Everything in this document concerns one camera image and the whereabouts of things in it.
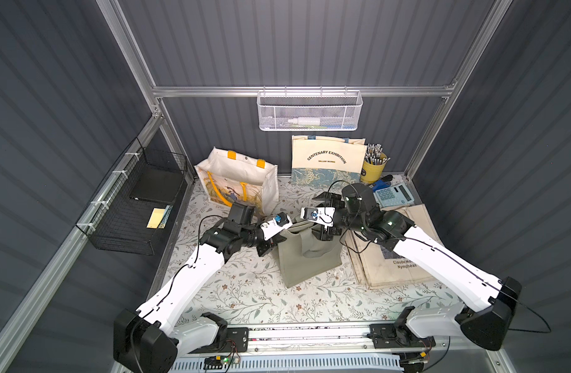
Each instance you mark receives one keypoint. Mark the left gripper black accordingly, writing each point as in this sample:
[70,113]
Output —
[263,245]

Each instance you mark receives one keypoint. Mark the light blue calculator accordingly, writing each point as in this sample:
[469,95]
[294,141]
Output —
[394,196]

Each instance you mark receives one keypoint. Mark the cream tote bag black lettering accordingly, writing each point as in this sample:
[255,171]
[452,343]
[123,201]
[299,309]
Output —
[318,161]

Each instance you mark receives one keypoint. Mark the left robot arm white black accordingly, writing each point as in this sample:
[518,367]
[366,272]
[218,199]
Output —
[149,339]

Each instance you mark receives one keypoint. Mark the white wire mesh basket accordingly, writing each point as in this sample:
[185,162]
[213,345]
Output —
[339,110]

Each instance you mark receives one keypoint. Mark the olive green tote bag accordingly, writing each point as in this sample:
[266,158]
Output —
[302,256]

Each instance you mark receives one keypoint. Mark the black wire wall basket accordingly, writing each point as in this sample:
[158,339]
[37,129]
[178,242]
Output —
[117,222]

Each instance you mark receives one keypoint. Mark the white tote bag yellow handles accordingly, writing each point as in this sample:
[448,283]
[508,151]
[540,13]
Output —
[228,177]

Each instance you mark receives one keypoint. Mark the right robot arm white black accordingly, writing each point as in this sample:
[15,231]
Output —
[487,304]

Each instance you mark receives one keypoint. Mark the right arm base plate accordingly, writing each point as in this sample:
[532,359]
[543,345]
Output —
[386,335]

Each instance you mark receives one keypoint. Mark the blue stapler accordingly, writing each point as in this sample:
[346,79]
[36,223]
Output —
[382,183]

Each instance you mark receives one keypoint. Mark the small green circuit board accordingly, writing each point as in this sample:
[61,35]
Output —
[217,363]

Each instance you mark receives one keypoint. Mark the white bottle in basket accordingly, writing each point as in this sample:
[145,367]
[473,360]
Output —
[305,121]

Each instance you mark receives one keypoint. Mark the yellow pen holder cup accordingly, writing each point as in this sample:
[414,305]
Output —
[374,162]

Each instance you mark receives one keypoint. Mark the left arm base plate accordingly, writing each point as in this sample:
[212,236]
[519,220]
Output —
[232,337]

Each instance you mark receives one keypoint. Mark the yellow sticky note pad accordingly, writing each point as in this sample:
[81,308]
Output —
[156,218]

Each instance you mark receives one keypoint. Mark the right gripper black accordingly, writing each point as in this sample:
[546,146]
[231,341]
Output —
[323,231]

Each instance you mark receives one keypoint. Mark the black notebook in basket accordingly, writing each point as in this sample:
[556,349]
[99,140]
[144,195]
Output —
[157,185]

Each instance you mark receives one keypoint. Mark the cream canvas bag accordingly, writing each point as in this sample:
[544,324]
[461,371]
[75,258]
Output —
[378,268]

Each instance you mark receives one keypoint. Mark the floral table mat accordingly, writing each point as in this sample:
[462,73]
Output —
[249,289]

